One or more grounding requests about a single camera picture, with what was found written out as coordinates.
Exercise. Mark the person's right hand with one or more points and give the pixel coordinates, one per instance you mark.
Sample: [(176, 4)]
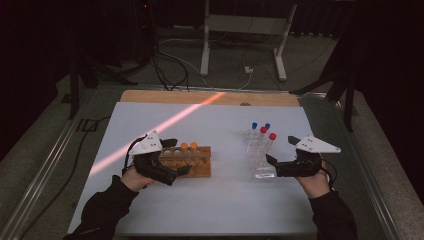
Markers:
[(315, 186)]

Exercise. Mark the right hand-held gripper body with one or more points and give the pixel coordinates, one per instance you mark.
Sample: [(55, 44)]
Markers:
[(316, 145)]

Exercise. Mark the orange cap test tube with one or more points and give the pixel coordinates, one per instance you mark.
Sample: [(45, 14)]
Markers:
[(184, 146), (194, 145)]

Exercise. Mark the red cap test tube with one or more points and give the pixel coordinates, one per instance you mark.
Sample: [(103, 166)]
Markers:
[(263, 130), (272, 136)]

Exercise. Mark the blue cap test tube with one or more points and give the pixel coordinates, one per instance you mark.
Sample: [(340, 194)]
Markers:
[(267, 126), (254, 125)]

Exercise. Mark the wooden test tube rack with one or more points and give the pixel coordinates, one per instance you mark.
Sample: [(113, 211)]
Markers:
[(203, 166)]

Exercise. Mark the white table mat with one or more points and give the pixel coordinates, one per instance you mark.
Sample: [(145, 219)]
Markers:
[(216, 206)]

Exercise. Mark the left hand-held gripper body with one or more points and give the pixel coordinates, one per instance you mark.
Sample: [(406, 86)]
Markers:
[(146, 145)]

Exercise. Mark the white metal stand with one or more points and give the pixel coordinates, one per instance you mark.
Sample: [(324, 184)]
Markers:
[(246, 25)]

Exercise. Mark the person's left hand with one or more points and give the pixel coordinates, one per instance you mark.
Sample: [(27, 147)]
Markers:
[(135, 180)]

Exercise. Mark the black metal stand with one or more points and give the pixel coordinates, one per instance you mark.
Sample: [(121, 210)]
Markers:
[(74, 83), (349, 100)]

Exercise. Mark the clear plastic test tube rack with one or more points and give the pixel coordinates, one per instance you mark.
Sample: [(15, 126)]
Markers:
[(260, 160)]

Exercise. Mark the white plug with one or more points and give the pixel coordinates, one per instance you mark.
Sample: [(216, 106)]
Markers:
[(248, 69)]

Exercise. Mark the metal floor rail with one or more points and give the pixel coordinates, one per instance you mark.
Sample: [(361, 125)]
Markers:
[(370, 180), (43, 173)]

